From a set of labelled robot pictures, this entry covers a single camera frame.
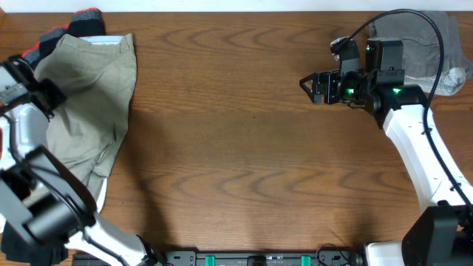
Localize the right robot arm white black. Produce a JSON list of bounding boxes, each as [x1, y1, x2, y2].
[[299, 69, 472, 265]]

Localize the folded grey shorts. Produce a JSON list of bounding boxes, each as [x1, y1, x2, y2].
[[369, 12, 472, 96]]

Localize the black garment with red-grey trim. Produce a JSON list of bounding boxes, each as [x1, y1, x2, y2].
[[21, 7, 106, 69]]

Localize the white garment under pile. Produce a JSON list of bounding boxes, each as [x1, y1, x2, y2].
[[96, 179, 108, 212]]

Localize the khaki shorts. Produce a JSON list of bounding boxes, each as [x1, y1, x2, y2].
[[35, 34, 137, 201]]

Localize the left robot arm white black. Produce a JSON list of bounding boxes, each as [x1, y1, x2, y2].
[[1, 55, 166, 265]]

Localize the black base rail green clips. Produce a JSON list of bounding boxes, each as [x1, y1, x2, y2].
[[166, 250, 364, 266]]

